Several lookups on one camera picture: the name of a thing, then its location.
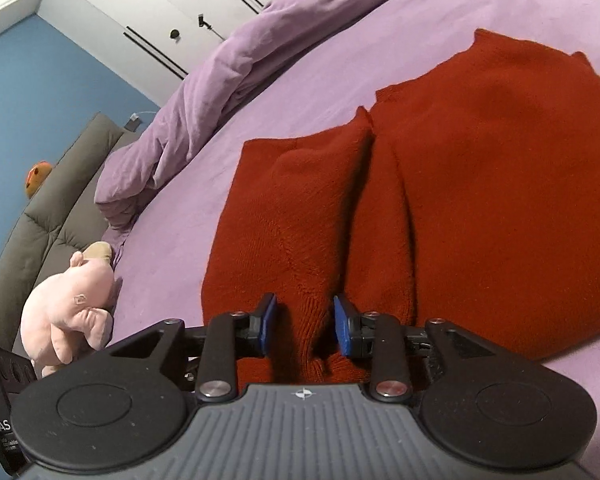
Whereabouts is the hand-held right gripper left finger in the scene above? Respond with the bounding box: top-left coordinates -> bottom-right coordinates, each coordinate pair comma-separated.
107,292 -> 281,402

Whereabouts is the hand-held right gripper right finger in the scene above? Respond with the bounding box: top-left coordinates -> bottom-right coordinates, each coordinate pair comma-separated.
332,294 -> 501,402

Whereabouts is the red knit cardigan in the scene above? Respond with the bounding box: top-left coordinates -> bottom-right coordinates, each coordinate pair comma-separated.
200,28 -> 600,386

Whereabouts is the pink plush toy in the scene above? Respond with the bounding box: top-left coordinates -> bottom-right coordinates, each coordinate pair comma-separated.
20,251 -> 123,380

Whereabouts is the beige plush toy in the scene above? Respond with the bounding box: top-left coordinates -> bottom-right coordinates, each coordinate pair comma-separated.
82,241 -> 117,266

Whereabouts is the orange plush toy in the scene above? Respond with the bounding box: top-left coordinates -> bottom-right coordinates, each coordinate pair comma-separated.
24,161 -> 52,200

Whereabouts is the purple duvet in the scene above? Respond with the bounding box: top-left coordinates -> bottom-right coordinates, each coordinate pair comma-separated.
94,0 -> 446,231

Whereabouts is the white wardrobe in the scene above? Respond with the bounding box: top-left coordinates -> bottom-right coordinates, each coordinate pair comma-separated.
36,0 -> 331,111

